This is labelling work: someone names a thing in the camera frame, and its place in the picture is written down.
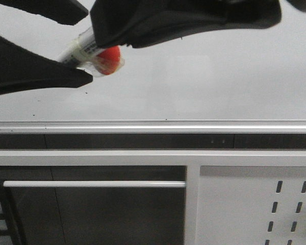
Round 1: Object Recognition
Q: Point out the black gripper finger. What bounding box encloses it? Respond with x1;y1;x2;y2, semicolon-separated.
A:
90;1;282;48
0;36;93;95
0;0;89;26

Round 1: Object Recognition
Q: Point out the white whiteboard marker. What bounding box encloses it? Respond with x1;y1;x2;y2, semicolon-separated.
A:
56;27;104;68

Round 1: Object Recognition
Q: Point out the red round magnet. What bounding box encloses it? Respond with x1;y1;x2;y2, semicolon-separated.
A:
92;46;124;76

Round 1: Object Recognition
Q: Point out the white whiteboard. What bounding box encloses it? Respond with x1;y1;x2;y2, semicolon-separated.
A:
0;1;306;121

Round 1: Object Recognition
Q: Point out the white horizontal rod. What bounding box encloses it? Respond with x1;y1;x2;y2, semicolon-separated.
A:
3;181;186;188

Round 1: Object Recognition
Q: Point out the black striped rack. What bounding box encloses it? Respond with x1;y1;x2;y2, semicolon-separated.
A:
0;181;21;244

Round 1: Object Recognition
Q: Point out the white perforated metal panel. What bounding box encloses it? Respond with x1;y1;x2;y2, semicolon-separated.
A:
196;166;306;244

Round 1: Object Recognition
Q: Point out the aluminium whiteboard tray rail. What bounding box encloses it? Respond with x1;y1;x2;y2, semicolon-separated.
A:
0;119;306;134

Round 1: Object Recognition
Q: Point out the white metal frame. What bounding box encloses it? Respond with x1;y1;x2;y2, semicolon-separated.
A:
0;150;306;244

